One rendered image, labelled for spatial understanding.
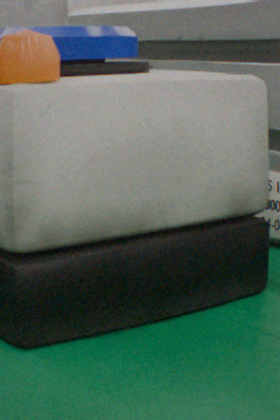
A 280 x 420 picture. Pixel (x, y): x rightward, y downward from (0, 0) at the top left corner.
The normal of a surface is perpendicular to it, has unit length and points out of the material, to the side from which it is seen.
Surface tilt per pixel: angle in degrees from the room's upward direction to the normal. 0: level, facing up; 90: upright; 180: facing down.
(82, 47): 90
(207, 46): 90
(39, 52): 66
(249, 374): 0
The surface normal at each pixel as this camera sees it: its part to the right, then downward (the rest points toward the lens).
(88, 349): -0.01, -0.98
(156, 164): 0.62, 0.15
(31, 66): 0.26, 0.18
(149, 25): -0.79, 0.13
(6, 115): -0.50, 0.18
